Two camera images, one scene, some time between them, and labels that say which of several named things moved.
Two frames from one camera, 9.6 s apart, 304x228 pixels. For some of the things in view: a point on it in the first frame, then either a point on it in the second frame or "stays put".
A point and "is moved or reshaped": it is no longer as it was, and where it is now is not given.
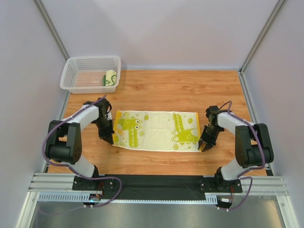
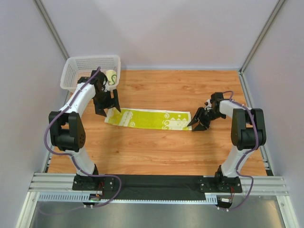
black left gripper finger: x=109 y=139 -> x=100 y=111
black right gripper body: x=209 y=137 -> x=204 y=117
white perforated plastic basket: x=84 y=74 stays put
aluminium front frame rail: x=41 y=182 stays put
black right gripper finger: x=207 y=146 -> x=201 y=126
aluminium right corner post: x=276 y=10 stays put
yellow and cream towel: x=157 y=131 is moved or reshaped
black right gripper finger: x=200 y=142 -> x=197 y=117
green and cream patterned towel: x=109 y=78 stays put
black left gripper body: x=106 y=131 -> x=106 y=102
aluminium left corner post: x=52 y=29 stays put
